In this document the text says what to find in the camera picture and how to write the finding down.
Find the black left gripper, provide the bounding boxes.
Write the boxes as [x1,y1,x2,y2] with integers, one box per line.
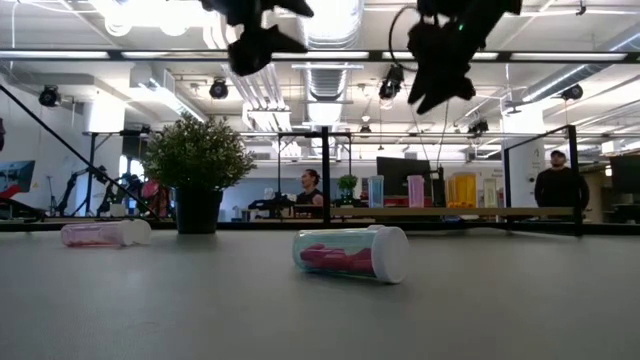
[199,0,316,77]

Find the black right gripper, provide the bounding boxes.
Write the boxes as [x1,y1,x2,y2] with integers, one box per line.
[407,0,524,116]

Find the teal medicine bottle red pills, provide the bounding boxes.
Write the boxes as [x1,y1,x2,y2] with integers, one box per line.
[292,224,411,285]

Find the wooden shelf board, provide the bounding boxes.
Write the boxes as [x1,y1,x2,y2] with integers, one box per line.
[327,206,576,219]

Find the black background monitor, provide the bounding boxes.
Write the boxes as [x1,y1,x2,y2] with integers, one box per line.
[376,156,432,199]

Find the white square pillar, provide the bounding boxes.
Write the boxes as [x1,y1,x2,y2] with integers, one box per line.
[502,107,547,209]

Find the small green background plant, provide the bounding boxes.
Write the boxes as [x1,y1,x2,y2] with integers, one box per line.
[337,173,360,207]

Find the green potted plant black pot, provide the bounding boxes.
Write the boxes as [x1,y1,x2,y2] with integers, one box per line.
[141,112,258,235]

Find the person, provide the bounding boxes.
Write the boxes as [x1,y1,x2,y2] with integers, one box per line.
[294,168,325,207]
[141,178,169,216]
[533,149,591,211]

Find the dark background cabinet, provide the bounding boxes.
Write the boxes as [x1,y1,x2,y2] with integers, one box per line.
[609,154,640,224]

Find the silver ribbed ventilation duct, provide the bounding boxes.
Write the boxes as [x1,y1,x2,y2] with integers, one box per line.
[294,0,366,101]

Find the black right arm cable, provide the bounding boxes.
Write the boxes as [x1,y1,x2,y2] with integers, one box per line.
[388,4,421,74]

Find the black horizontal frame beam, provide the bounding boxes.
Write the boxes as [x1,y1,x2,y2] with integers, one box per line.
[0,48,640,64]

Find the black shelf side frame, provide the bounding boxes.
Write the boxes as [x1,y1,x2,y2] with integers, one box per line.
[502,124,586,237]
[321,126,332,226]

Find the black aluminium table frame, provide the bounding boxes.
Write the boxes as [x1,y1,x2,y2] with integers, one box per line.
[0,218,640,237]

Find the black diagonal frame brace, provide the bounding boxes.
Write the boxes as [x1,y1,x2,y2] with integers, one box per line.
[0,82,160,222]

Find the blue red wall poster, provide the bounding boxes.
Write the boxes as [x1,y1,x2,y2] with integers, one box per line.
[0,159,37,201]

